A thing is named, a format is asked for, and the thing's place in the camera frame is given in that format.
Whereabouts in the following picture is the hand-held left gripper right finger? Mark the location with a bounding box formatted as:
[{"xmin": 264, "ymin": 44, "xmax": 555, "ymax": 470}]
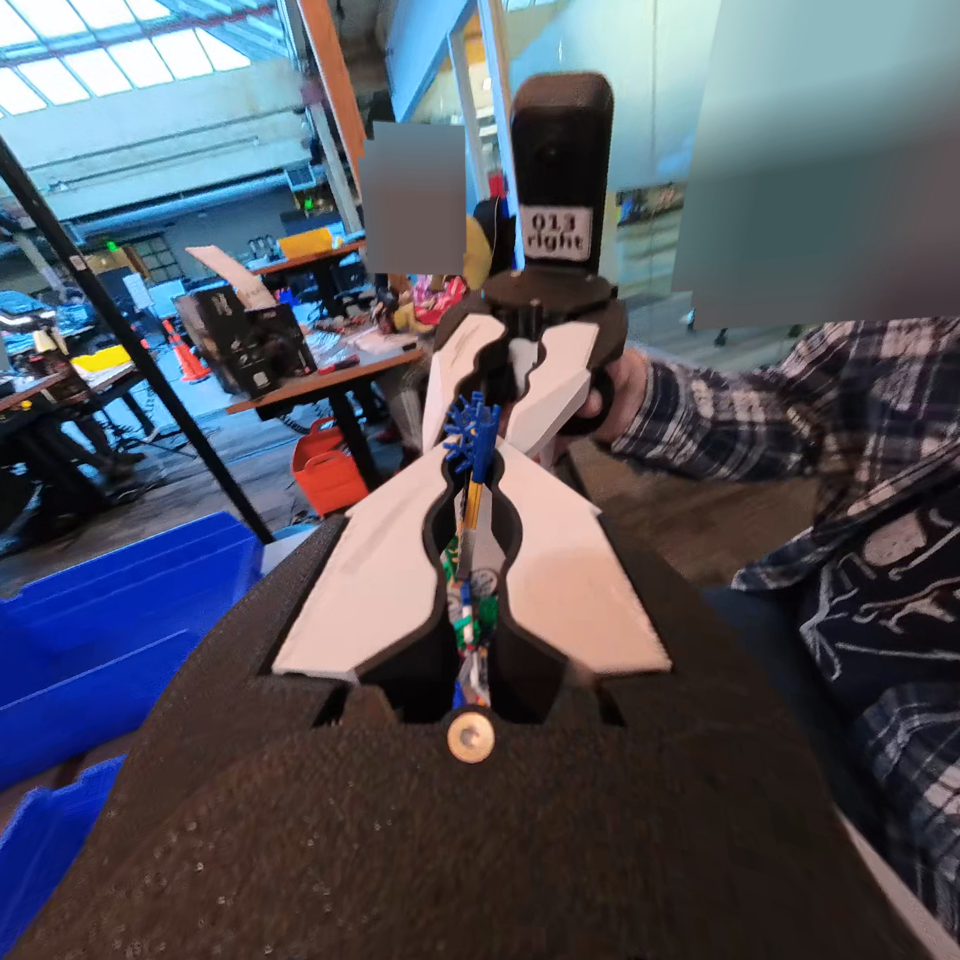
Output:
[{"xmin": 480, "ymin": 438, "xmax": 673, "ymax": 709}]

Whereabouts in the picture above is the black metal pole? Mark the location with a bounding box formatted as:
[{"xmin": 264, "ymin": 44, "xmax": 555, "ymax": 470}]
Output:
[{"xmin": 0, "ymin": 135, "xmax": 276, "ymax": 544}]

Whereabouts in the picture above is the orange traffic cone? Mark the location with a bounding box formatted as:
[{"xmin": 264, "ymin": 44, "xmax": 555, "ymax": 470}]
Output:
[{"xmin": 162, "ymin": 318, "xmax": 213, "ymax": 385}]

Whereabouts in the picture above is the red rod toy assembly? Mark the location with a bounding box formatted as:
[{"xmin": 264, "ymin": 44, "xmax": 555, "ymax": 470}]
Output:
[{"xmin": 444, "ymin": 525, "xmax": 507, "ymax": 715}]

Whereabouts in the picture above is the person's clothed body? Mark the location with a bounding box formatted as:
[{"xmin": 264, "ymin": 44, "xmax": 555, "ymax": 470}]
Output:
[{"xmin": 728, "ymin": 315, "xmax": 960, "ymax": 934}]

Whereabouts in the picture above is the person's right hand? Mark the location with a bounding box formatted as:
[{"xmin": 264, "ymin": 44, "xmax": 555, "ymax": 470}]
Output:
[{"xmin": 578, "ymin": 345, "xmax": 652, "ymax": 451}]

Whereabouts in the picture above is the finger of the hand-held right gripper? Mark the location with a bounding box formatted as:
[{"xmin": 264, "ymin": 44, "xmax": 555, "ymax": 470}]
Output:
[
  {"xmin": 422, "ymin": 312, "xmax": 505, "ymax": 447},
  {"xmin": 507, "ymin": 320, "xmax": 601, "ymax": 447}
]

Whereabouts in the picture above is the black product carton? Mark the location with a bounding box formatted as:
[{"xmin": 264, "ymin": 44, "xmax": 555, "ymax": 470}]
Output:
[{"xmin": 174, "ymin": 285, "xmax": 319, "ymax": 397}]

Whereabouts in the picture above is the person's right forearm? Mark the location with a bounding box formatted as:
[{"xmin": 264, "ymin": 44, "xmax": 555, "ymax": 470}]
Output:
[{"xmin": 608, "ymin": 318, "xmax": 849, "ymax": 484}]

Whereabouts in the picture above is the blue plastic bin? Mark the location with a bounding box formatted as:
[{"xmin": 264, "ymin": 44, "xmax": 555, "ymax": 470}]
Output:
[
  {"xmin": 0, "ymin": 512, "xmax": 265, "ymax": 792},
  {"xmin": 0, "ymin": 755, "xmax": 130, "ymax": 949}
]

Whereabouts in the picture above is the yellow box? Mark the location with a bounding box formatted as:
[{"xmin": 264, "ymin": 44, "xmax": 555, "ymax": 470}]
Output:
[{"xmin": 278, "ymin": 228, "xmax": 336, "ymax": 261}]

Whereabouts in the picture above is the blue connector orange rod piece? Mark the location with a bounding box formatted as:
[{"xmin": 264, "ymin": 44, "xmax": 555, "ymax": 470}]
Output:
[{"xmin": 441, "ymin": 393, "xmax": 505, "ymax": 526}]

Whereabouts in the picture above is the red crate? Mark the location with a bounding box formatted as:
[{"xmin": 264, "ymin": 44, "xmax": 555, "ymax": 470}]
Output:
[{"xmin": 290, "ymin": 419, "xmax": 370, "ymax": 517}]

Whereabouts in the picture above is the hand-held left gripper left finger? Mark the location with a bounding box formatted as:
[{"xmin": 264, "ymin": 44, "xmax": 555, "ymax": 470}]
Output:
[{"xmin": 273, "ymin": 435, "xmax": 468, "ymax": 709}]

